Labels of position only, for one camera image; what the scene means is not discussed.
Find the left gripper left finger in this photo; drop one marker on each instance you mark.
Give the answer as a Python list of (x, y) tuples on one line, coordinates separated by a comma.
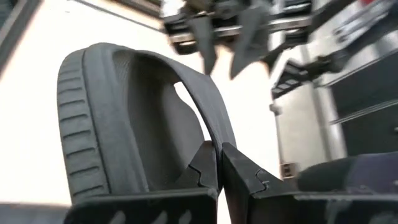
[(155, 207)]

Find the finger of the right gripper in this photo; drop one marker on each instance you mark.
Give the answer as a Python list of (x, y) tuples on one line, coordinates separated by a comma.
[(205, 43), (252, 43)]

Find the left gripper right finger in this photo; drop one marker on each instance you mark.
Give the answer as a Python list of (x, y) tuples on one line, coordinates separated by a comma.
[(248, 202)]

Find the black foam slide sandal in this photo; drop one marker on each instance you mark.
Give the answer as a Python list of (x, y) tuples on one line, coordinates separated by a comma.
[(93, 124)]

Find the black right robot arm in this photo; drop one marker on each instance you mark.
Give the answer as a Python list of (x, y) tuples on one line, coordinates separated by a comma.
[(326, 63)]

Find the aluminium rig frame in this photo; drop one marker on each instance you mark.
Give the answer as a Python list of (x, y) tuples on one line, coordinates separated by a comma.
[(325, 130)]

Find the black table border rail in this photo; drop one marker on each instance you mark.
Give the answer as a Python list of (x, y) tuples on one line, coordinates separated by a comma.
[(18, 21)]

